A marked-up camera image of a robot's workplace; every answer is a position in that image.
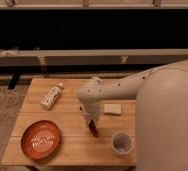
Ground orange plate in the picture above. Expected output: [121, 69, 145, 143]
[21, 120, 61, 160]

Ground wooden table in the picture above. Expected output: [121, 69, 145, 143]
[2, 78, 136, 166]

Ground grey horizontal rail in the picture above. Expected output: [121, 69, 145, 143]
[0, 49, 188, 67]

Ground white cup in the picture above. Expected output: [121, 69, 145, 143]
[110, 131, 133, 156]

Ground white sponge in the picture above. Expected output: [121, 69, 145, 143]
[104, 104, 122, 116]

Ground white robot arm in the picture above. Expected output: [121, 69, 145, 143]
[77, 60, 188, 171]

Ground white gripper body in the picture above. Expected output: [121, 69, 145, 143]
[82, 102, 100, 126]

